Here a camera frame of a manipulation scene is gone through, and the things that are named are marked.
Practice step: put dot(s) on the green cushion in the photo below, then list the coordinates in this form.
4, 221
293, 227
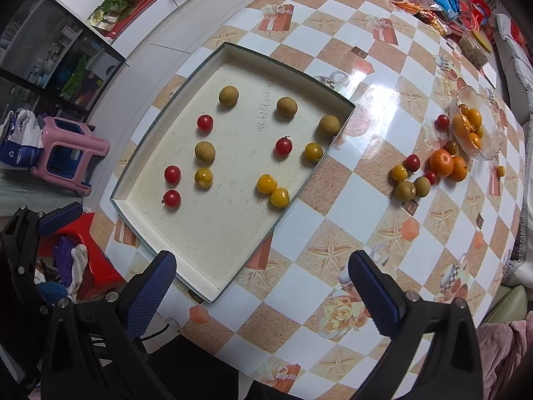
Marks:
512, 304

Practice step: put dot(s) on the pink blanket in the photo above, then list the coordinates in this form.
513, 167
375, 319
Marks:
508, 354

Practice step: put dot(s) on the dark clothing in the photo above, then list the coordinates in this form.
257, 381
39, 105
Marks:
195, 366

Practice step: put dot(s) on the orange mandarin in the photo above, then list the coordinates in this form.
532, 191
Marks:
441, 162
459, 168

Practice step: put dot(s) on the jar with yellow lid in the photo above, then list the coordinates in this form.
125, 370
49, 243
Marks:
477, 46

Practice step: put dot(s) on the white plastic bag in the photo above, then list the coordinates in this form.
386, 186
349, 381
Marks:
23, 137

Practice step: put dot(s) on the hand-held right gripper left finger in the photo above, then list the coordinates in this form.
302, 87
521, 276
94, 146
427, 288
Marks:
148, 296

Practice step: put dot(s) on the clear glass bowl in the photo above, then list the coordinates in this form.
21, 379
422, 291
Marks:
487, 141

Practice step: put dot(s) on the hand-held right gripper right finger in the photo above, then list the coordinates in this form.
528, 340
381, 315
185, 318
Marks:
374, 296

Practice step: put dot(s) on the brown longan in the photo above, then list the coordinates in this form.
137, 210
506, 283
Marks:
422, 185
404, 190
286, 106
229, 96
450, 147
329, 126
205, 151

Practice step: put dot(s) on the printed picture card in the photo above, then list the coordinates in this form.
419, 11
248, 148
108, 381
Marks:
104, 18

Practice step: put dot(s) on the red plastic stool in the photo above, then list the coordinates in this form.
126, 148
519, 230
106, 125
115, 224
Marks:
93, 250

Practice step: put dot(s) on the blue cloth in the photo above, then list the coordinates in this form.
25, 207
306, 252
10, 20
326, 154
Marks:
52, 291

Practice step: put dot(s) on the white shallow cardboard tray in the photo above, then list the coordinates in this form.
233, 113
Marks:
233, 225

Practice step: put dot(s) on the black glass cabinet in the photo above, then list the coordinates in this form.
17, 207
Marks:
50, 62

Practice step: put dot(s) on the purple cloth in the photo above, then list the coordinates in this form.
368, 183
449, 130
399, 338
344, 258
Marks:
64, 254

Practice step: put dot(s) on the pink plastic stool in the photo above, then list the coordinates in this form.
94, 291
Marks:
68, 150

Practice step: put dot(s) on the grey sofa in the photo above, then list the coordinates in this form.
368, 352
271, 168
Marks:
520, 91

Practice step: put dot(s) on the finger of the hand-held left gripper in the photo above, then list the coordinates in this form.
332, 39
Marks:
62, 216
29, 275

